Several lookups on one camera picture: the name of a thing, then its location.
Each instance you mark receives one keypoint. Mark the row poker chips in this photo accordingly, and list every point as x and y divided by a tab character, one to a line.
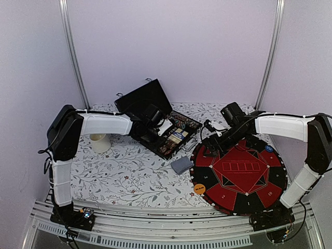
168	147
183	121

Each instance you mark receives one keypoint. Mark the open black poker chip case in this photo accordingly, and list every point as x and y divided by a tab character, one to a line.
150	106

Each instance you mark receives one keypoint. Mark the front row poker chips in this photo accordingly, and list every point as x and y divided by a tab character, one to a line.
168	147

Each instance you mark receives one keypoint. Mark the blue small blind button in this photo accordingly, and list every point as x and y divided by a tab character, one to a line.
269	148

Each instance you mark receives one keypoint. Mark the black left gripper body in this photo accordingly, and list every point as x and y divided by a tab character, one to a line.
149	135

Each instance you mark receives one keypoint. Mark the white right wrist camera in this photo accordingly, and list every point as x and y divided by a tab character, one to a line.
216	127

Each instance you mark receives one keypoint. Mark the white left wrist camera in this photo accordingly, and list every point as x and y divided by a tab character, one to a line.
165	126

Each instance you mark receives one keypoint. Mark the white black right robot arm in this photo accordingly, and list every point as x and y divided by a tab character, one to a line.
303	143

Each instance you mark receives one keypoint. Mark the right aluminium frame post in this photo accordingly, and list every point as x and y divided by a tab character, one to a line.
278	19

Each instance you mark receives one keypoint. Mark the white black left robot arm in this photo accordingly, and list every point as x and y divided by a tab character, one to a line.
63	138

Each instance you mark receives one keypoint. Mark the back row poker chips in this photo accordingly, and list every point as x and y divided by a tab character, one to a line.
183	121

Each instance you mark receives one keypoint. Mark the orange big blind button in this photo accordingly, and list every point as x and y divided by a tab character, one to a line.
199	189

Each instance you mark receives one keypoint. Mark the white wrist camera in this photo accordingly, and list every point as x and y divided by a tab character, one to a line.
216	127
165	126

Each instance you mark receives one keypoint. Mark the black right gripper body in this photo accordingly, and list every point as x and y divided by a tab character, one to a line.
223	147

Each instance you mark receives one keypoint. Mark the grey card deck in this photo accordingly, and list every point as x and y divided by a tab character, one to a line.
181	165

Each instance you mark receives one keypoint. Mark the left aluminium frame post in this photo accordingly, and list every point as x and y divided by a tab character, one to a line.
63	4

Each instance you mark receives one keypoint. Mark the blue boxed card deck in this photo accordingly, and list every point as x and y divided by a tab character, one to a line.
180	133

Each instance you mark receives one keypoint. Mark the aluminium frame post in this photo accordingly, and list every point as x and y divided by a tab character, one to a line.
63	4
278	19

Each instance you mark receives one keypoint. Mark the round red black poker mat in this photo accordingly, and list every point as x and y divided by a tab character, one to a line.
246	180

